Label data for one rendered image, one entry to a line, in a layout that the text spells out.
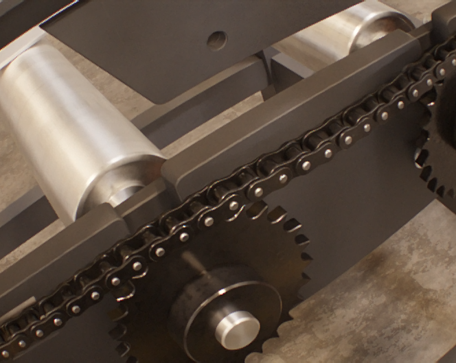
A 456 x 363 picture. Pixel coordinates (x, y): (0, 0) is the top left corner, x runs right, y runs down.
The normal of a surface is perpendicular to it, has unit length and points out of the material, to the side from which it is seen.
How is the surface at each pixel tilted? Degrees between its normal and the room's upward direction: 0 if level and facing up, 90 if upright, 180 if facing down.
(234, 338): 90
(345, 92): 90
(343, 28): 36
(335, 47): 59
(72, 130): 3
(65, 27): 90
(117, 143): 20
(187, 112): 90
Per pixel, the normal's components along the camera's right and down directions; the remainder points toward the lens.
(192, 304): -0.58, -0.42
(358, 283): -0.25, -0.72
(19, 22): 0.53, 0.46
